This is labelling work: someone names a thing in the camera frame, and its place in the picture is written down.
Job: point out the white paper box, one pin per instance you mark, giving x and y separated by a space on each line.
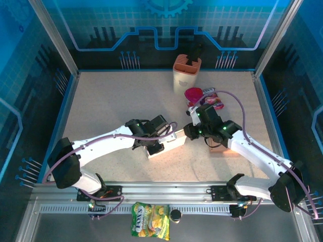
176 145

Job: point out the orange cardboard box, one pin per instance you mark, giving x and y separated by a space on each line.
222 150

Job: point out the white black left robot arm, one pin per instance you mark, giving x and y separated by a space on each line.
106 141

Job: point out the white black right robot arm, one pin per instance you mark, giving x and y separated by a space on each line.
255 153

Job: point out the purple candy bag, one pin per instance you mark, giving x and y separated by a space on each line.
217 102

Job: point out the pink heart-shaped container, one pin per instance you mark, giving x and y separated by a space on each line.
193 94

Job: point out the beige pink knife block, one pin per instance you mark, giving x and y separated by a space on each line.
184 80

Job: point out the black round cap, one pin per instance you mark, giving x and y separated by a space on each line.
175 215

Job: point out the yellow green candy bag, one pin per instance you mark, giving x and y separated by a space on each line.
149 221

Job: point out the small controller board with LED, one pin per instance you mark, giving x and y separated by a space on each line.
97 209
237 210

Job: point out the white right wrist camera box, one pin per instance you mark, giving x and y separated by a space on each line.
193 117

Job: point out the aluminium mounting rail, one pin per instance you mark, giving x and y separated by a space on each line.
164 194

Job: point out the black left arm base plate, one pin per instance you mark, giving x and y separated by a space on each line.
113 192

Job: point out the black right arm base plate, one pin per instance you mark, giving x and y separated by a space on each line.
219 192

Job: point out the aluminium frame post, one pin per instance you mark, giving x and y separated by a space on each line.
54 37
275 37

